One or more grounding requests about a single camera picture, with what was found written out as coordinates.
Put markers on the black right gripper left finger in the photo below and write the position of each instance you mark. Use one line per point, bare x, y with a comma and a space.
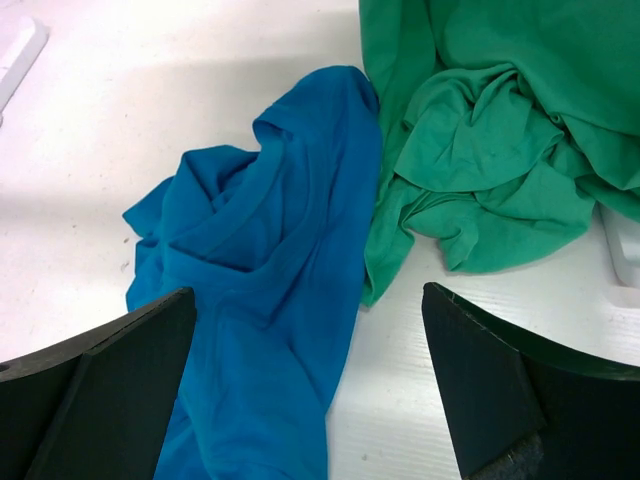
97, 405

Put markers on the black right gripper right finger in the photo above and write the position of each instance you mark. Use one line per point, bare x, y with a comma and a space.
520, 406

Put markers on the blue t shirt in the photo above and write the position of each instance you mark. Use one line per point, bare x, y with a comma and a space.
272, 244

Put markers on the green t shirt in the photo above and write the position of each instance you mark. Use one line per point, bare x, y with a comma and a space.
504, 123

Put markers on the white rack base foot right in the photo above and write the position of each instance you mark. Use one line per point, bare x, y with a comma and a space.
623, 237

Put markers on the white rack base foot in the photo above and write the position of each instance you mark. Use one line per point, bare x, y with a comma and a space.
22, 40
623, 237

